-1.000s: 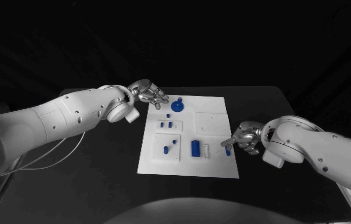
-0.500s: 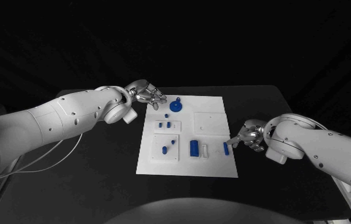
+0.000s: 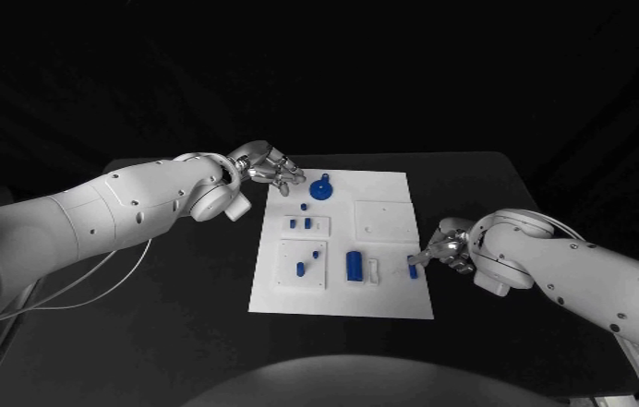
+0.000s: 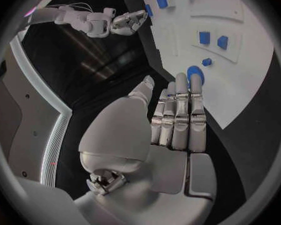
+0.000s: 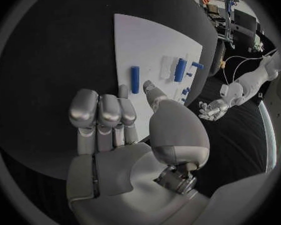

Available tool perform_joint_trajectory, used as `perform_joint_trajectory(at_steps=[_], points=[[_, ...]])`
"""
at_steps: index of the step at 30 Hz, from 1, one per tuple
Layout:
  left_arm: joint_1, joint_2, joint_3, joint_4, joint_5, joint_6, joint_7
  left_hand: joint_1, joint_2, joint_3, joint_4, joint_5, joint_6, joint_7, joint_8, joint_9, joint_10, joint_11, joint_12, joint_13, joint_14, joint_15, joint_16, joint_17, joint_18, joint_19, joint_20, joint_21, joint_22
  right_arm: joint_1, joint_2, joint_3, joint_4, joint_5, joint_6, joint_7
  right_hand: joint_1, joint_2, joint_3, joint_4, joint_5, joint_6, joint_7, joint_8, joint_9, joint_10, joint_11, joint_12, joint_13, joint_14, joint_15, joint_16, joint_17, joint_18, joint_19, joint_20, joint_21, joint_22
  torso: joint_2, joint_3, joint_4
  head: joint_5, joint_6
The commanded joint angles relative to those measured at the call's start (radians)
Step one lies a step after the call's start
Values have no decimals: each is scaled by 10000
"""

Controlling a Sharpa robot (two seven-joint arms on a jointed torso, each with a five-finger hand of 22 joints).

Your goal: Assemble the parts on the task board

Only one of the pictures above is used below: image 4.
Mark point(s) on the blue gear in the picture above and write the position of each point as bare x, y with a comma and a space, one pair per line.
196, 71

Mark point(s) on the blue plug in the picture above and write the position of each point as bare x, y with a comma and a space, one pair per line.
149, 10

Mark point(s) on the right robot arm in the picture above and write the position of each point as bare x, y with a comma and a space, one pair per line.
77, 18

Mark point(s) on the blue peg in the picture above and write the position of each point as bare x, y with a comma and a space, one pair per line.
207, 61

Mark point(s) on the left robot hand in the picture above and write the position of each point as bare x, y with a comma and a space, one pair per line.
135, 135

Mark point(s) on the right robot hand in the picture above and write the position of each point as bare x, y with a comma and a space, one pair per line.
128, 21

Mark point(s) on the white task board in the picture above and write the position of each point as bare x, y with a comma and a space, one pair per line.
215, 41

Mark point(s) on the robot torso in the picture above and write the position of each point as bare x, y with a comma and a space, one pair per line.
30, 116

